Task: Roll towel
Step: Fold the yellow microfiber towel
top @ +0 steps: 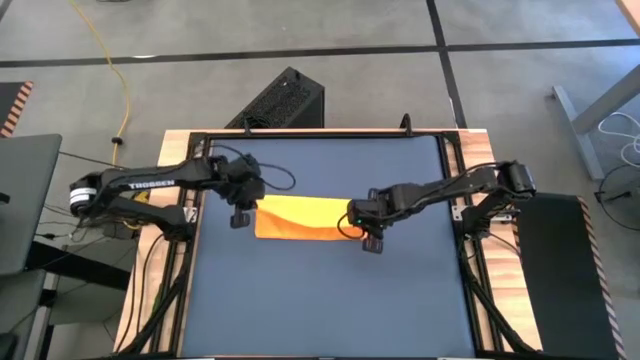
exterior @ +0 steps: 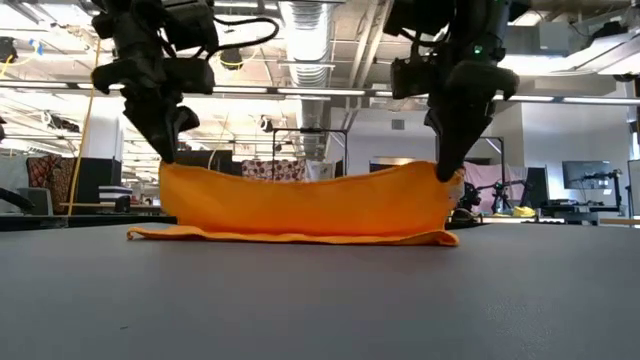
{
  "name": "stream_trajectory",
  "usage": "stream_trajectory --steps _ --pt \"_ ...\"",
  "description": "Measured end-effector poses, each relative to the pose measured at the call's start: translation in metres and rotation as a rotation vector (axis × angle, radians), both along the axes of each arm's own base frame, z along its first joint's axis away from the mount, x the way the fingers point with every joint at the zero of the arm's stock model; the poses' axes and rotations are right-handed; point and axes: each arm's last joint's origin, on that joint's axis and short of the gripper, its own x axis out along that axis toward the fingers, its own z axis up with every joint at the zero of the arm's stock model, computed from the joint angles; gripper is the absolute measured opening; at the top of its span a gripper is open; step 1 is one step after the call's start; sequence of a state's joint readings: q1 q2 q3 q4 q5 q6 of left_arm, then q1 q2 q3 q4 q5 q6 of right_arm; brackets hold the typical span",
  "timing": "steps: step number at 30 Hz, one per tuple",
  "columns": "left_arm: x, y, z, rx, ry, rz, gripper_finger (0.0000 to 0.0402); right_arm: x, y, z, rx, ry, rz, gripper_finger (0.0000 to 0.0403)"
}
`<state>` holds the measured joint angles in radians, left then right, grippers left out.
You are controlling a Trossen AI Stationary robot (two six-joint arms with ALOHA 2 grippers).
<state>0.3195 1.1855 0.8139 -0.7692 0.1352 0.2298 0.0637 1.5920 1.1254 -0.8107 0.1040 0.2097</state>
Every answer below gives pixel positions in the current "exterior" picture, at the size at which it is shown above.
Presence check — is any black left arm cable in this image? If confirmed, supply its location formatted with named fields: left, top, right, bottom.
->
left=205, top=16, right=281, bottom=57

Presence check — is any long ceiling light strip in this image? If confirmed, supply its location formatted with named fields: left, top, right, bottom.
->
left=492, top=93, right=640, bottom=105
left=0, top=79, right=369, bottom=98

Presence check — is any dark red patterned cloth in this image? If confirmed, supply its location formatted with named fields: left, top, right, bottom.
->
left=26, top=154, right=76, bottom=216

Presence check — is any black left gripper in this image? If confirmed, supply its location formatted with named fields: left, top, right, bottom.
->
left=91, top=57, right=201, bottom=165

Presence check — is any black monitor screen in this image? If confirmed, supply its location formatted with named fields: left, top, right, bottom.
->
left=561, top=160, right=612, bottom=190

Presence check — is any grey-blue table mat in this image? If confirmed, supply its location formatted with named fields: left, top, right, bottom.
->
left=0, top=222, right=640, bottom=360

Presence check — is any white floral patterned cloth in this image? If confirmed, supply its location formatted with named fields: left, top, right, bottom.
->
left=242, top=158, right=307, bottom=182

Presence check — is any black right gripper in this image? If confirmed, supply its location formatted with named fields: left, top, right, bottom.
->
left=423, top=59, right=521, bottom=183

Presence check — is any pink cloth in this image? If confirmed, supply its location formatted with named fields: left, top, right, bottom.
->
left=462, top=161, right=526, bottom=201

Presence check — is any black aluminium table frame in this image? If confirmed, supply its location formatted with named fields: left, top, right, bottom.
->
left=0, top=213, right=640, bottom=232

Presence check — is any yellow cable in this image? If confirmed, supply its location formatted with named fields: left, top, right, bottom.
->
left=68, top=39, right=102, bottom=217

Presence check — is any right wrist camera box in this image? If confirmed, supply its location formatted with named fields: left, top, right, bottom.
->
left=389, top=56, right=432, bottom=100

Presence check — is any orange microfibre towel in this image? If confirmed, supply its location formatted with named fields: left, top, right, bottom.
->
left=126, top=159, right=466, bottom=247

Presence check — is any black cabinet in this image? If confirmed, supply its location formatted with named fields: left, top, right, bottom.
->
left=74, top=157, right=123, bottom=216

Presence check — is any black ceiling dome device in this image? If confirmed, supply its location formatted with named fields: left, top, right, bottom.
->
left=219, top=48, right=245, bottom=71

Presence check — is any grey rectangular air duct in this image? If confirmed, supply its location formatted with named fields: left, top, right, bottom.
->
left=499, top=19, right=640, bottom=76

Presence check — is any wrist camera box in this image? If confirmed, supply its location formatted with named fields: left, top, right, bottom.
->
left=389, top=56, right=432, bottom=100
left=164, top=57, right=217, bottom=96

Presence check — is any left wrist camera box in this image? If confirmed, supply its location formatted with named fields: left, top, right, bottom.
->
left=164, top=57, right=217, bottom=96

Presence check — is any black standing panel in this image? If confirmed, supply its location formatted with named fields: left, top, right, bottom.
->
left=524, top=167, right=550, bottom=204

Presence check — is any black equipment case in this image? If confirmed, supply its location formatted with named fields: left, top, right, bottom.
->
left=174, top=149, right=234, bottom=175

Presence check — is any silver ventilation duct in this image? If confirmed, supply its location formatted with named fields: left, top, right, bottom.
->
left=278, top=0, right=335, bottom=161

